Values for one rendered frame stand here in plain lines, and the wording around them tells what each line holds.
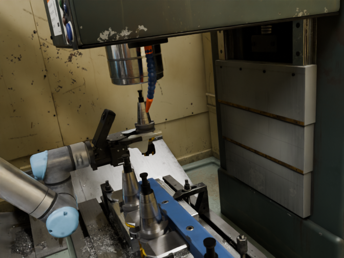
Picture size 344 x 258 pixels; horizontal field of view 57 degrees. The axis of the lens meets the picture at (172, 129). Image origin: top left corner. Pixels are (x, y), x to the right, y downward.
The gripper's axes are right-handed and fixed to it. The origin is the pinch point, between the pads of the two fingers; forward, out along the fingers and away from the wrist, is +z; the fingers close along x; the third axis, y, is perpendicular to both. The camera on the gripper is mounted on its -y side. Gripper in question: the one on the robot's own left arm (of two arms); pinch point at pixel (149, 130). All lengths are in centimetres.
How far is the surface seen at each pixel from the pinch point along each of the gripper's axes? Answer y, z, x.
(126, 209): 4.5, -18.6, 32.7
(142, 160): 47, 22, -87
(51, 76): -12, -18, -101
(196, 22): -30.5, 2.2, 32.5
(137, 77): -18.4, -3.4, 7.6
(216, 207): 65, 45, -39
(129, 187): 0.2, -17.1, 32.1
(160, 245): 5, -17, 47
